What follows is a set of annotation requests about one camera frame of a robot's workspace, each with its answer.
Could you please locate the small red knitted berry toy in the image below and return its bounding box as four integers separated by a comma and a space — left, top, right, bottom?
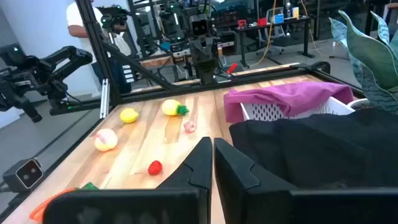
147, 160, 164, 176

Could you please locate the person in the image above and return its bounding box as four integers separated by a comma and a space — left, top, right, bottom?
66, 0, 133, 94

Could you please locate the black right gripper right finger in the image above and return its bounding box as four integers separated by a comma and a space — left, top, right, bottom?
213, 137, 398, 224

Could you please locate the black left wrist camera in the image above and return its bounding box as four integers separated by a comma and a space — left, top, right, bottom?
188, 14, 209, 38

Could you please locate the purple cloth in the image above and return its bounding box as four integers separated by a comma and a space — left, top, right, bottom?
223, 81, 355, 124

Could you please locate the black aluminium table frame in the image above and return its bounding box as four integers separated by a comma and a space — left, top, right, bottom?
49, 0, 366, 121

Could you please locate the white plant pot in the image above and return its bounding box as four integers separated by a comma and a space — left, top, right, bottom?
346, 97, 369, 108

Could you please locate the green artificial plant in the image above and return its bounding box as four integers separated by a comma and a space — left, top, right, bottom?
328, 9, 398, 114

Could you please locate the black background desk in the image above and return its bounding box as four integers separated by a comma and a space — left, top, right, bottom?
234, 16, 315, 68

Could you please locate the grey office chair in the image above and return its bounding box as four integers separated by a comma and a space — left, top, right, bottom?
259, 6, 289, 56

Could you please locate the silver aluminium extrusion piece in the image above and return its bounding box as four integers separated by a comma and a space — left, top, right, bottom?
99, 78, 111, 119

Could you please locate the orange carrot toy green top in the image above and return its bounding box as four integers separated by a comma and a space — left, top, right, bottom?
29, 182, 100, 223

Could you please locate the black table-level camera box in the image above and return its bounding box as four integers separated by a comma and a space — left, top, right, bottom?
2, 157, 44, 193

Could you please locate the yellow hanging cable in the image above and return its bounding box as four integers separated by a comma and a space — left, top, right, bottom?
248, 0, 278, 68

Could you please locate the yellow lemon toy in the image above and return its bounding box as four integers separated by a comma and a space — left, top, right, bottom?
119, 108, 139, 124

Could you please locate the black cloth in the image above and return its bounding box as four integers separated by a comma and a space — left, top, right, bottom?
229, 108, 398, 190

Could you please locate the pink-yellow peach toy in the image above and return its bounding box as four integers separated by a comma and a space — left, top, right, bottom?
93, 128, 119, 152

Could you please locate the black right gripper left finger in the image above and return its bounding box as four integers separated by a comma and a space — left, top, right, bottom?
42, 136, 214, 224

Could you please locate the black frame clamp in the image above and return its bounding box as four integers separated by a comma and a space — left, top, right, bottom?
290, 61, 331, 75

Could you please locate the white perforated plastic basket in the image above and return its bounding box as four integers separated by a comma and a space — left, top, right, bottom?
239, 96, 356, 122

